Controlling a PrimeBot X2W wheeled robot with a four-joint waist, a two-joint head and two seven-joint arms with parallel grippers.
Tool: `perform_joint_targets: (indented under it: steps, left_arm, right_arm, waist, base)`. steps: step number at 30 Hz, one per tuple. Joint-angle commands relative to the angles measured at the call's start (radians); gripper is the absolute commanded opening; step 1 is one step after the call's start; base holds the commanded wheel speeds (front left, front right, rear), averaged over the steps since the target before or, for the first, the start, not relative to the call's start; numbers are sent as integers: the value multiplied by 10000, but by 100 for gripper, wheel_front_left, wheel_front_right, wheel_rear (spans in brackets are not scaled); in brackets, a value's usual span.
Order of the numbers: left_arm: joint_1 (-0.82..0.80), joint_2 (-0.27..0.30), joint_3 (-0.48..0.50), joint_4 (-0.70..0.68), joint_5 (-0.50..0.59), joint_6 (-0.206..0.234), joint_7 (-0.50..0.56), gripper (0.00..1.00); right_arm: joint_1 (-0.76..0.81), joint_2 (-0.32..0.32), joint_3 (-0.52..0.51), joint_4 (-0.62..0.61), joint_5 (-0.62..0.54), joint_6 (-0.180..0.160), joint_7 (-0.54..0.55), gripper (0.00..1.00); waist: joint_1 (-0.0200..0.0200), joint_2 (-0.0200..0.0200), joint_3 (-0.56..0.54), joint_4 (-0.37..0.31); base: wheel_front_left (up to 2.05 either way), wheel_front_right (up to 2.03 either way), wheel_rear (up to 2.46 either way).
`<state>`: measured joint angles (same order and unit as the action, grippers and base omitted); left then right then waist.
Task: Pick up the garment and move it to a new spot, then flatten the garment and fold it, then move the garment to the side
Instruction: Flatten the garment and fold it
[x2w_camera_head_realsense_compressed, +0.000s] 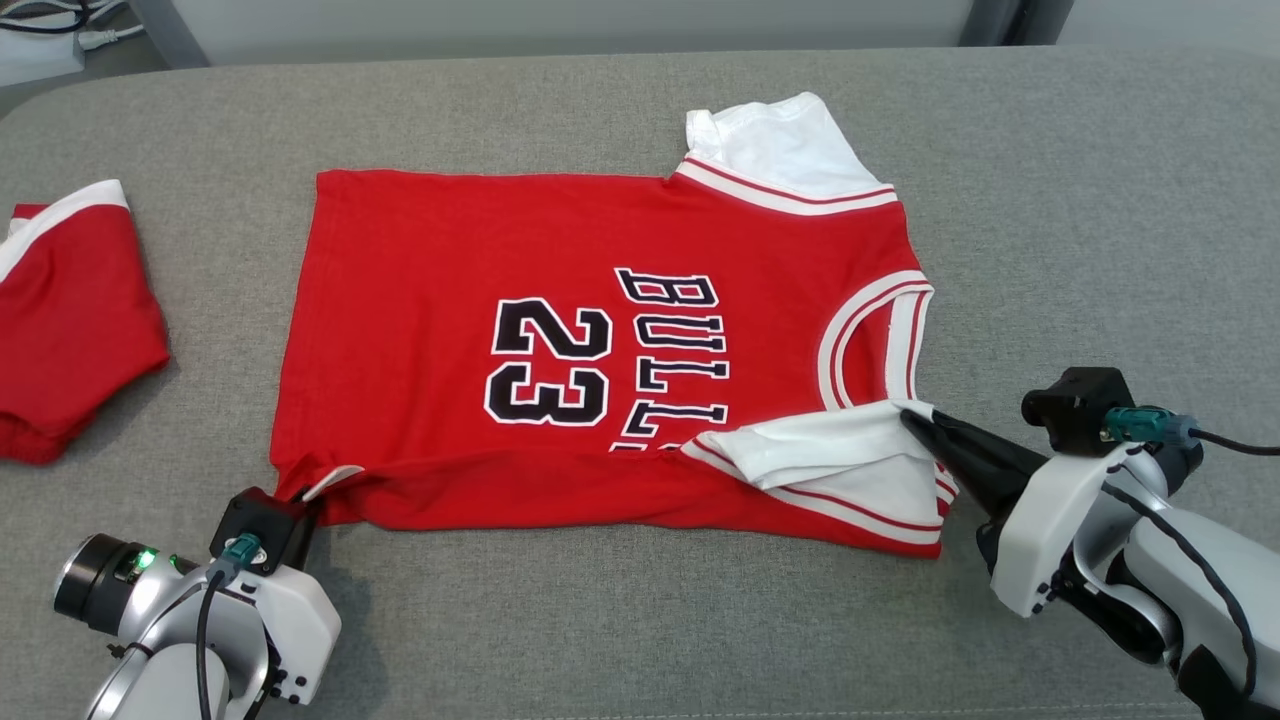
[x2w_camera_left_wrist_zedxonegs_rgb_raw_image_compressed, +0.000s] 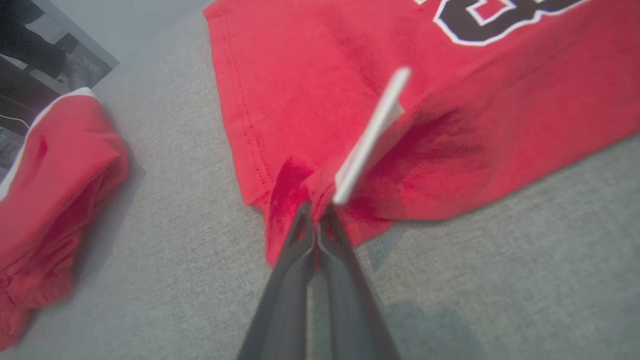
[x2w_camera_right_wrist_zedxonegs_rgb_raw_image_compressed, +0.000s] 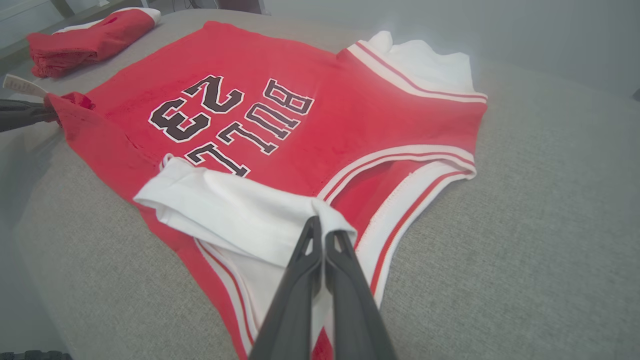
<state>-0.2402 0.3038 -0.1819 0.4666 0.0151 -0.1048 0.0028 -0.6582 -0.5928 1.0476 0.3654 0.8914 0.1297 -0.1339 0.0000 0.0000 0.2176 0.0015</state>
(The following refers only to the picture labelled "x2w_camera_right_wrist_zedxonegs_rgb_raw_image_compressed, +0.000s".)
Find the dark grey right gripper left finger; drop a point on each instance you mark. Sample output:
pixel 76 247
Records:
pixel 295 300

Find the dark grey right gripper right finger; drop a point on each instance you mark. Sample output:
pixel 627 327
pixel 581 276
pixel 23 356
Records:
pixel 352 315

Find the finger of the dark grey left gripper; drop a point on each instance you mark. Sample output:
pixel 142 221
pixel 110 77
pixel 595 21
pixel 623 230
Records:
pixel 22 121
pixel 22 107

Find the red trousers with white stripe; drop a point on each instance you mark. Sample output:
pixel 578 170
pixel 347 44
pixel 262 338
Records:
pixel 85 42

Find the red jersey with white trim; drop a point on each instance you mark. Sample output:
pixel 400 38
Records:
pixel 325 135

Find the grey fabric sofa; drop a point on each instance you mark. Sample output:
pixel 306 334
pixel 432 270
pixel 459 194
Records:
pixel 525 225

